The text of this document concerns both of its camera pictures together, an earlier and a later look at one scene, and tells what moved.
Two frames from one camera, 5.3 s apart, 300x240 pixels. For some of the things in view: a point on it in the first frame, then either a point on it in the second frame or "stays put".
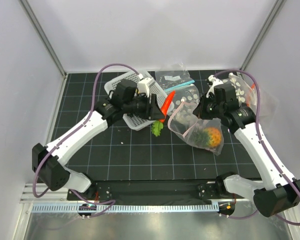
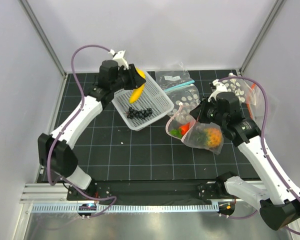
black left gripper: x=151 y=111 -> x=135 y=80
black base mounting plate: x=154 y=191 stays put
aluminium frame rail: x=59 y=196 stays put
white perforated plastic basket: x=138 y=122 stays put
